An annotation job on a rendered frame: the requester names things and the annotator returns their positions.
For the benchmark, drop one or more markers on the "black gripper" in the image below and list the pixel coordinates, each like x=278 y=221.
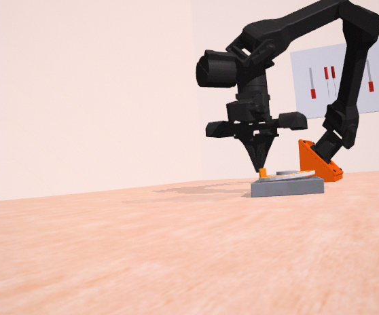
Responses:
x=258 y=145

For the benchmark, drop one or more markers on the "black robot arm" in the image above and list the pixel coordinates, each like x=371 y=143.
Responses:
x=266 y=39

